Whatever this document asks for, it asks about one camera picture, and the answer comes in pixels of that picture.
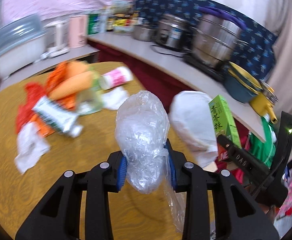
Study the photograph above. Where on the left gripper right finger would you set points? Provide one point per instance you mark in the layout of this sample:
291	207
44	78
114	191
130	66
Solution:
236	214

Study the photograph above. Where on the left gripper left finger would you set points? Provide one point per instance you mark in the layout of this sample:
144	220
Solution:
57	214

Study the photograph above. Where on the green tea box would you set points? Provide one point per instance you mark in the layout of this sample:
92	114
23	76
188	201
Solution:
223	120

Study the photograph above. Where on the clear plastic bag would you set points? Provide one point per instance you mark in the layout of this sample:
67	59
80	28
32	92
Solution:
141	132

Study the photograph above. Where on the red plastic bag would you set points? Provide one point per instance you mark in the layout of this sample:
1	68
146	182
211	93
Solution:
34	91

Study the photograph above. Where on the white lined trash bin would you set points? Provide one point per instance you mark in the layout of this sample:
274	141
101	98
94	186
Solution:
191	119

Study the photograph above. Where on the stacked blue yellow basins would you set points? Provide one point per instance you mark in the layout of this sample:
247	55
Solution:
240	84

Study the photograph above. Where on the black induction cooker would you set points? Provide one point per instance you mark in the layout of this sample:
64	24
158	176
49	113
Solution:
217	73

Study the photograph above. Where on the clear green plastic cup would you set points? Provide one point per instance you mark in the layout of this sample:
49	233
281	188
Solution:
89	101

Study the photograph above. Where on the small white tissue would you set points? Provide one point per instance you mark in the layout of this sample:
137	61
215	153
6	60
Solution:
114	99

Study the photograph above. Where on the blue patterned cloth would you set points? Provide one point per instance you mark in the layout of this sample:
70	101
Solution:
257	57

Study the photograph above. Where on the red satin counter skirt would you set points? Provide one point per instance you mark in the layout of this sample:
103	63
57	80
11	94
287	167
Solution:
166	75

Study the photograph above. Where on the orange ribbed cloth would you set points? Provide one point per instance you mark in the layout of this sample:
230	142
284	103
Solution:
73	77

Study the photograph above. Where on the large steel steamer pot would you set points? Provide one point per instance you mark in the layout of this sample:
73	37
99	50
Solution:
214	39

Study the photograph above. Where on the white pink paper cup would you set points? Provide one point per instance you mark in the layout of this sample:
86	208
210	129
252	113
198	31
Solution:
115	78

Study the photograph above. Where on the steel rice cooker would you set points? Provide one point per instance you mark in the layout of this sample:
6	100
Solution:
171	32

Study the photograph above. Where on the white dish drainer box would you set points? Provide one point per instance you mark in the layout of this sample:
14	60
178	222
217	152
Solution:
22	42

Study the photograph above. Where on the white blender base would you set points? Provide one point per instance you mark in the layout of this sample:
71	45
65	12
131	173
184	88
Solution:
56	38

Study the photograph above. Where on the pink electric kettle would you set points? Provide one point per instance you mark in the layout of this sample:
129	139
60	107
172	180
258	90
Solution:
77	31

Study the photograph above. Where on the small steel bowl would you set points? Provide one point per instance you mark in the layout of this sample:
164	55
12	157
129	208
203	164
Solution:
143	32

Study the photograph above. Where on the green white can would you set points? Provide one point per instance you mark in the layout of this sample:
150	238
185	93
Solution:
93	24

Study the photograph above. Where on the condiment bottles cluster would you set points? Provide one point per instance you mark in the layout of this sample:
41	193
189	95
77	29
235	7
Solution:
120	16

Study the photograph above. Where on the yellow saucepan with handle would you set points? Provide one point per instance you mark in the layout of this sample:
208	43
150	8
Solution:
264	102

